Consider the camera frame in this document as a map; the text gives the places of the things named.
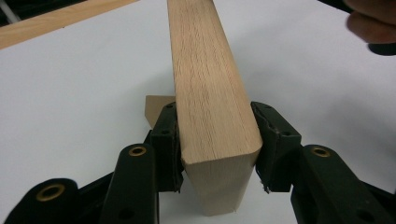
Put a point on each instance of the white table sheet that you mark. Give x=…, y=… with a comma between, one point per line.
x=77, y=93

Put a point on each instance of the square wooden picture frame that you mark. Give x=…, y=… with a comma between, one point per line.
x=211, y=93

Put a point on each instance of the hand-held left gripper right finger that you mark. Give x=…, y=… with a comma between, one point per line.
x=277, y=155

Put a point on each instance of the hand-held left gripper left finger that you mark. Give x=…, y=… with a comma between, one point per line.
x=166, y=146

